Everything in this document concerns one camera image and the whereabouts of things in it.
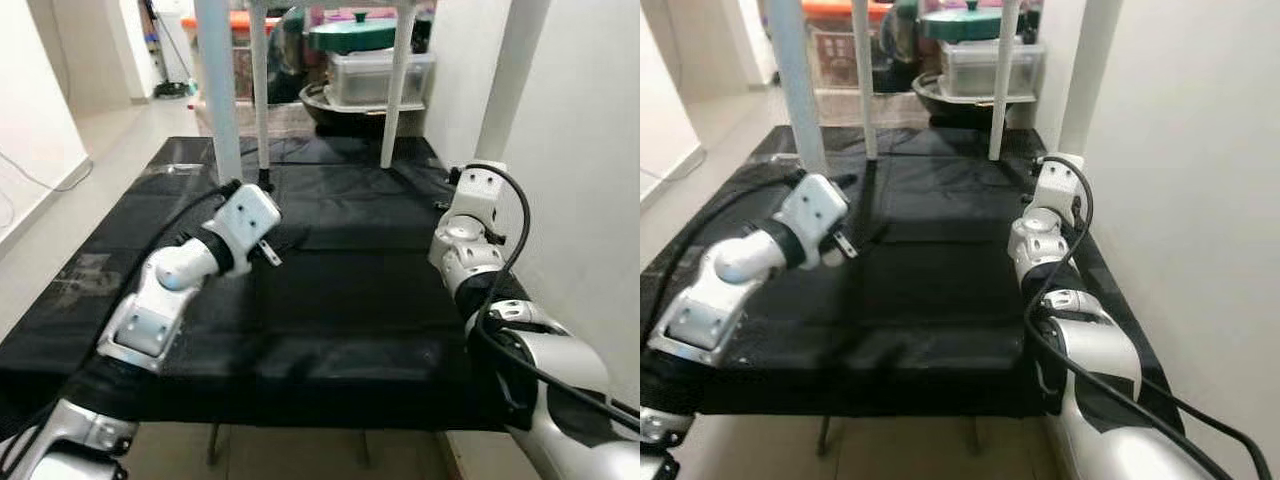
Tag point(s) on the white plastic table leg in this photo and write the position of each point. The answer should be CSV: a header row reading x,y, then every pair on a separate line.
x,y
1088,80
397,90
1004,80
510,90
260,90
797,90
220,90
865,80

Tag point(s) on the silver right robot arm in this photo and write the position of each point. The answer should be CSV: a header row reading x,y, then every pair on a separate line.
x,y
1100,370
560,370

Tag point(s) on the beige patterned box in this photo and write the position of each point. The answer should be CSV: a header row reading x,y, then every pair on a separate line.
x,y
290,120
900,110

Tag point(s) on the black round basin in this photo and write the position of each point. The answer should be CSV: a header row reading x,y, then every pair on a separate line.
x,y
340,118
950,110

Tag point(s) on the floor mop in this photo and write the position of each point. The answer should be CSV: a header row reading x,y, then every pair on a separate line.
x,y
172,90

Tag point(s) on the grey metal table leg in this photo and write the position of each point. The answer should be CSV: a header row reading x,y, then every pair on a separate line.
x,y
972,436
362,448
823,436

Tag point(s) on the orange lidded storage box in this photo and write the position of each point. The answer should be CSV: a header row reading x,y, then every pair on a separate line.
x,y
838,50
243,60

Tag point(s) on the clear plastic container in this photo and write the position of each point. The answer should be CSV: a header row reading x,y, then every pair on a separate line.
x,y
360,80
965,70

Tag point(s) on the white fridge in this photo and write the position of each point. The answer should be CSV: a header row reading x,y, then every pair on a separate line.
x,y
180,40

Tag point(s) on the green round lid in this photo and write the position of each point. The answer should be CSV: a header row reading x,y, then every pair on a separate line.
x,y
960,25
350,35

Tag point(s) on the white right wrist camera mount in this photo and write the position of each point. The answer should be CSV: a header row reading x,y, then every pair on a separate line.
x,y
1052,190
478,200

